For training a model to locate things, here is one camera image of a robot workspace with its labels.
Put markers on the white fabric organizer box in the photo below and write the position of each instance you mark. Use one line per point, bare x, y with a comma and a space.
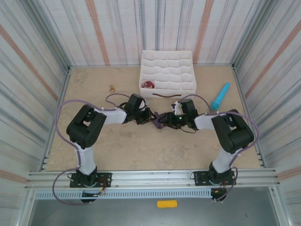
169, 70

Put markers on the yellow label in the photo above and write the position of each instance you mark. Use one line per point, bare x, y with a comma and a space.
167, 204

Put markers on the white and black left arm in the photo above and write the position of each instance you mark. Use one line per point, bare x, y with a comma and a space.
85, 162

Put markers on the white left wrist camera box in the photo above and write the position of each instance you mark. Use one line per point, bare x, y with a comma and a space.
144, 103

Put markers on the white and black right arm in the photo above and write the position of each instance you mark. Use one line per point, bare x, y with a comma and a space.
223, 160

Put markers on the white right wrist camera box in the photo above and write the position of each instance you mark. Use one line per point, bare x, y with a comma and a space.
176, 108

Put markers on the dark red sock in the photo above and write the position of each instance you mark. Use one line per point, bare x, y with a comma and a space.
148, 84

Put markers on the small gold knob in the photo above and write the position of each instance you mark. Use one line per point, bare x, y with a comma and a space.
112, 89

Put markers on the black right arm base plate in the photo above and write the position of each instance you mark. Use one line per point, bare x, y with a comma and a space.
200, 179

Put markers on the aluminium mounting rail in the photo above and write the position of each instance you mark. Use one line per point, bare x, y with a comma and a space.
152, 180

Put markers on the blue plastic tube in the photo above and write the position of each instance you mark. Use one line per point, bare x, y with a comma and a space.
221, 95

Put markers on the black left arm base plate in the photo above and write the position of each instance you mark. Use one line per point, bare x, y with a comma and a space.
105, 180

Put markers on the purple striped sock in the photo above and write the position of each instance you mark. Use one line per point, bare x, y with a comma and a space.
157, 124

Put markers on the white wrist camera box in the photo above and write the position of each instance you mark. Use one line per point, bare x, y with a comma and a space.
144, 103
176, 108

